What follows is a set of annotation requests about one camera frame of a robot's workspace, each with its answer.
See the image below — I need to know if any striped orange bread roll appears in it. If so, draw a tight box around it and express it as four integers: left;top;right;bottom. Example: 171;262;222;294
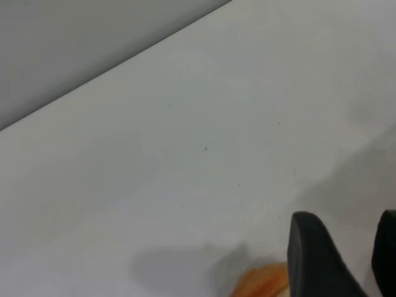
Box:
231;262;290;297

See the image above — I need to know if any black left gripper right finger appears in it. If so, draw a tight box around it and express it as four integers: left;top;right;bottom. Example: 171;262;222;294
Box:
371;209;396;297

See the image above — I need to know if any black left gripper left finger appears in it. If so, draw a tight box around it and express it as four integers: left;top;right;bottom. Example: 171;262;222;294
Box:
286;211;368;297

